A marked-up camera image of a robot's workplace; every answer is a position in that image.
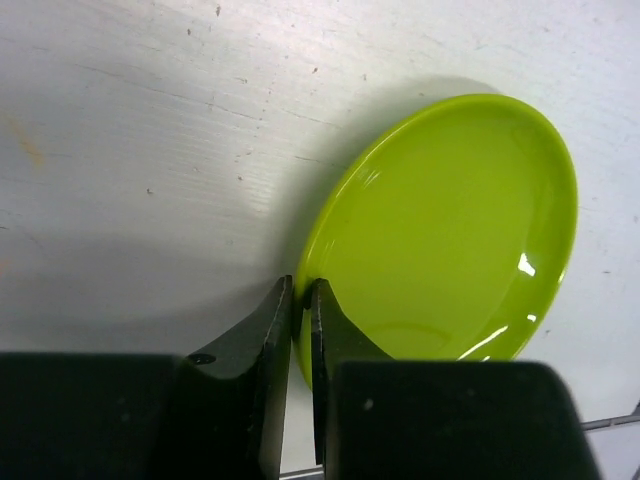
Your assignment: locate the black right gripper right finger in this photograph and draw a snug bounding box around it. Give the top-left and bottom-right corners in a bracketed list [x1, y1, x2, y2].
[310, 279, 395, 479]

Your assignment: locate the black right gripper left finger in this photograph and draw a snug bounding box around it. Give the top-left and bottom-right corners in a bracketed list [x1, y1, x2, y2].
[187, 275, 293, 479]

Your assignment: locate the lime green plate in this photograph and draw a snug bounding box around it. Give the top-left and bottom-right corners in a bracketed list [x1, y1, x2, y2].
[296, 94, 578, 361]

